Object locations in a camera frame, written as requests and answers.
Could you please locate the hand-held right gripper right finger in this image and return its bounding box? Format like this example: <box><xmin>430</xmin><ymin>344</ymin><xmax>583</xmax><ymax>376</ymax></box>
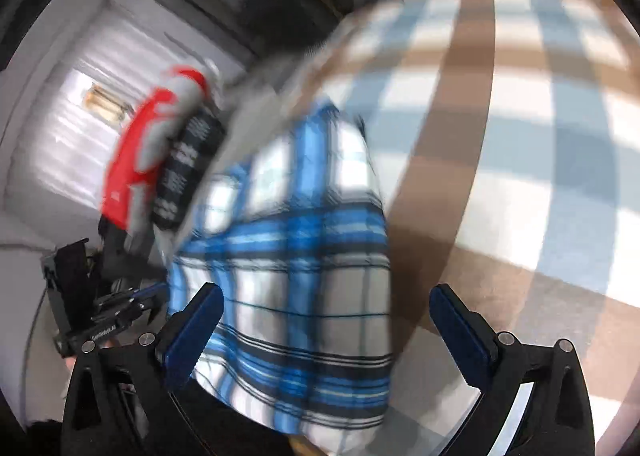
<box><xmin>429</xmin><ymin>284</ymin><xmax>596</xmax><ymax>456</ymax></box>

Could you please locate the blue plaid shirt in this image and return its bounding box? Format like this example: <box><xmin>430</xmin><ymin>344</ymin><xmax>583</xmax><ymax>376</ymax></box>
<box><xmin>167</xmin><ymin>98</ymin><xmax>393</xmax><ymax>454</ymax></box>

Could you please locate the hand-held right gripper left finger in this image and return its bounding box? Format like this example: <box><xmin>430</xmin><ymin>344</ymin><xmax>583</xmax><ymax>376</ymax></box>
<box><xmin>62</xmin><ymin>282</ymin><xmax>226</xmax><ymax>456</ymax></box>

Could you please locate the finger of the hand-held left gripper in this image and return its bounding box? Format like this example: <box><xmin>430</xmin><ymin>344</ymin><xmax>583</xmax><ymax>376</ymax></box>
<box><xmin>127</xmin><ymin>283</ymin><xmax>170</xmax><ymax>310</ymax></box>

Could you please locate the checked bed sheet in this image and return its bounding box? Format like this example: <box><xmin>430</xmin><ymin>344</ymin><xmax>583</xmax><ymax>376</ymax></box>
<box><xmin>220</xmin><ymin>0</ymin><xmax>640</xmax><ymax>456</ymax></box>

